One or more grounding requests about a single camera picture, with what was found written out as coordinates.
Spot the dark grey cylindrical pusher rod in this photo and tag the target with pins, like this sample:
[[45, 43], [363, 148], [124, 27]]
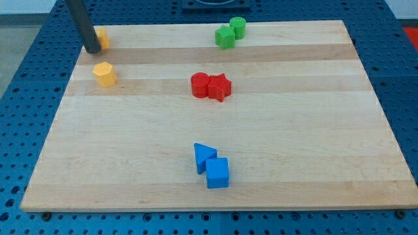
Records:
[[84, 26]]

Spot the red circle block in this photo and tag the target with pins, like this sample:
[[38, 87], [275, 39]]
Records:
[[199, 84]]

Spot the green star block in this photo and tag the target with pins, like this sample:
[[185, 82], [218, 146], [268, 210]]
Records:
[[225, 37]]

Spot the green circle block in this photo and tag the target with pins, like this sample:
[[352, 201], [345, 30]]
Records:
[[239, 26]]

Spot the red star block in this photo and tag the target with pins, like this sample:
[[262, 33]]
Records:
[[219, 87]]

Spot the yellow block behind rod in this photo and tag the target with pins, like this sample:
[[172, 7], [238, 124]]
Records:
[[102, 35]]

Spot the yellow hexagon block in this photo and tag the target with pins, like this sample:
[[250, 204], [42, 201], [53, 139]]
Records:
[[105, 74]]

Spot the light wooden board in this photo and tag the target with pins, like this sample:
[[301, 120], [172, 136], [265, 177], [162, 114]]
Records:
[[302, 129]]

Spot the blue triangle block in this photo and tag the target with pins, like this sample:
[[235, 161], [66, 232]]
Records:
[[202, 153]]

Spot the blue cube block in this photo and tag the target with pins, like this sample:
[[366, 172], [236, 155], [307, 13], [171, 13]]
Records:
[[217, 173]]

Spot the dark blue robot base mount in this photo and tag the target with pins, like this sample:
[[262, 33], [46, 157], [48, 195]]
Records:
[[189, 5]]

